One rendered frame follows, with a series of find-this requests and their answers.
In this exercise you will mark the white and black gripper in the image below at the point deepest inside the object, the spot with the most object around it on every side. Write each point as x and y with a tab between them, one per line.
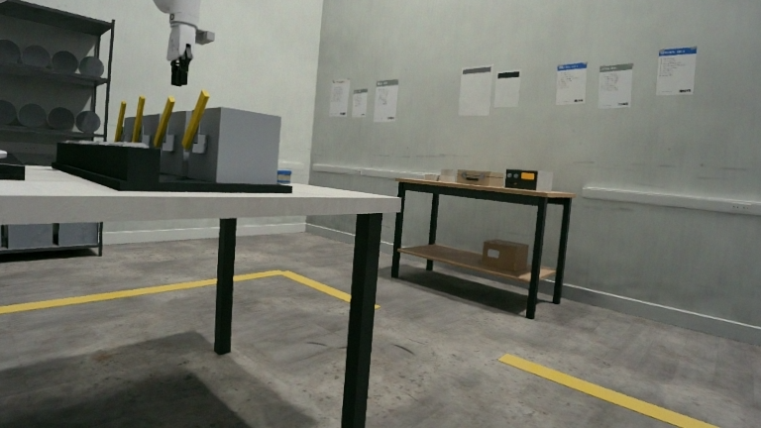
181	46

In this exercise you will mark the small round tin with blue rim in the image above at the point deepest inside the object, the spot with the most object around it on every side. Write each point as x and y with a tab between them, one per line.
283	176

